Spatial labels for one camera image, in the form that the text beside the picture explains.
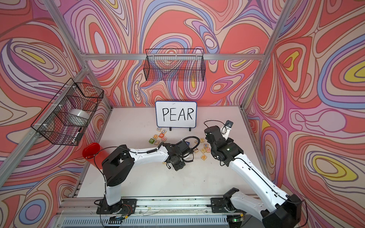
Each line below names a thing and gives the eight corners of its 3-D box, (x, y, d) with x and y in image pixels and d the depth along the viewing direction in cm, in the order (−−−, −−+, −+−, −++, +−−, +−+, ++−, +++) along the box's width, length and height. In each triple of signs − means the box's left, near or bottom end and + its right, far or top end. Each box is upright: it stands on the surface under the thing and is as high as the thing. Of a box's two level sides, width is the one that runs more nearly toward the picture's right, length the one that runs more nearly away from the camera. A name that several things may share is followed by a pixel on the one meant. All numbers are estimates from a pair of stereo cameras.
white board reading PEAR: (157, 128, 108) (153, 111, 93) (159, 119, 114) (155, 101, 99) (195, 128, 108) (197, 110, 93) (194, 119, 114) (196, 101, 99)
